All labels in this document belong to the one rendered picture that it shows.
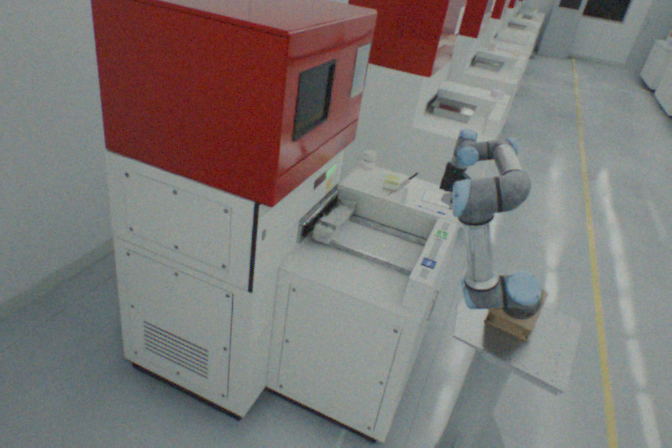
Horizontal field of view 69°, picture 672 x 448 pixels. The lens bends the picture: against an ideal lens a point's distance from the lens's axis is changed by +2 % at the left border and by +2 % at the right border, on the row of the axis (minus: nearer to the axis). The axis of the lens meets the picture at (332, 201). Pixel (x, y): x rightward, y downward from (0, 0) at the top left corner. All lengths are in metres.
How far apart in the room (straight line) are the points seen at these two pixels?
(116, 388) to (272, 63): 1.84
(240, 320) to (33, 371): 1.22
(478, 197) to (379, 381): 1.01
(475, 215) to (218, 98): 0.91
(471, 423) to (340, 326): 0.73
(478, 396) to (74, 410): 1.82
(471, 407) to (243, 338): 1.03
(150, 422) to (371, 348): 1.10
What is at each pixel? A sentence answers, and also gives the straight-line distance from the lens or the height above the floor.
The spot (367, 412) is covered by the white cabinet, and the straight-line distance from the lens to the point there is 2.39.
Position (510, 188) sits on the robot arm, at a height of 1.48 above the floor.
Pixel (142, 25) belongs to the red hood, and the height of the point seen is 1.73.
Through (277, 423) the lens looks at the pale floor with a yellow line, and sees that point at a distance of 2.57.
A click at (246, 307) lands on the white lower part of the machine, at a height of 0.74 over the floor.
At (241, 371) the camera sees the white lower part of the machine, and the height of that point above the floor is 0.37.
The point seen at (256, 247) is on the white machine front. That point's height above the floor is 1.04.
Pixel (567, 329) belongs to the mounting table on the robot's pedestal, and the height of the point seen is 0.82.
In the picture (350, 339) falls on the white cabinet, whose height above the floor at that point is 0.60.
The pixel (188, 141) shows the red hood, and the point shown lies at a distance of 1.78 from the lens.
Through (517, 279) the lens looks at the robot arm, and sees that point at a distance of 1.83.
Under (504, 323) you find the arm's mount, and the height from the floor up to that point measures 0.85.
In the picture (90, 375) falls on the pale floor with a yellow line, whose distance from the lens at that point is 2.83.
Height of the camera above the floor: 2.08
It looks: 29 degrees down
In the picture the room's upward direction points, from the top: 9 degrees clockwise
